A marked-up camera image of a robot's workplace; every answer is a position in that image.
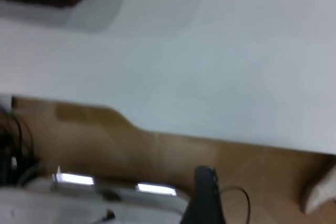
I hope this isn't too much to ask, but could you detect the black cable bundle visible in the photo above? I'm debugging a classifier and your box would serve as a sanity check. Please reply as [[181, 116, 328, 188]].
[[0, 103, 36, 187]]

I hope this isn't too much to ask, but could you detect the white base platform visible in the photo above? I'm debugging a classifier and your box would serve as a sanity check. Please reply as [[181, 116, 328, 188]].
[[0, 173, 190, 224]]

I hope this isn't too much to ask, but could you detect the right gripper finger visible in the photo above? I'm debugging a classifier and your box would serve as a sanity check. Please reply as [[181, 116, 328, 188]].
[[180, 165, 228, 224]]

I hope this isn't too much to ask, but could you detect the thin dark red cable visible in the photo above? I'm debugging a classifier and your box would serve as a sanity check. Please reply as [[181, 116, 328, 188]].
[[219, 186, 251, 224]]

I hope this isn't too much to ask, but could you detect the white shoe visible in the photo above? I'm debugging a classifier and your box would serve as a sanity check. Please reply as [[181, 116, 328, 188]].
[[303, 165, 336, 215]]

